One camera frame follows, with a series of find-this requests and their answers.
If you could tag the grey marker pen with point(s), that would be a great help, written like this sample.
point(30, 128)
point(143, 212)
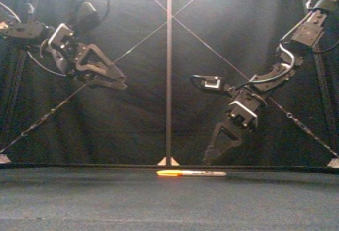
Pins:
point(194, 173)

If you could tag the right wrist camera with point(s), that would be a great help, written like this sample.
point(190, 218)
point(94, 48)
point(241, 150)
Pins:
point(213, 83)

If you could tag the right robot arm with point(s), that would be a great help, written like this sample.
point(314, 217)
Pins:
point(309, 31)

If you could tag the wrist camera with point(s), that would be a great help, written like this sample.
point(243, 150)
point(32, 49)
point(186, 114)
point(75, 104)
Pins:
point(213, 83)
point(86, 17)

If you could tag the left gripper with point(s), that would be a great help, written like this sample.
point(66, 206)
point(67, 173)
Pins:
point(60, 48)

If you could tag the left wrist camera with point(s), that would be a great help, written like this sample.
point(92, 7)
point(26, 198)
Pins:
point(86, 17)

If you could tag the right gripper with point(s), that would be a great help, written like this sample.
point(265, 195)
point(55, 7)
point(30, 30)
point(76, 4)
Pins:
point(245, 109)

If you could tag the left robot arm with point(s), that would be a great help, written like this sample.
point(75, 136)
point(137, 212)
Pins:
point(24, 30)

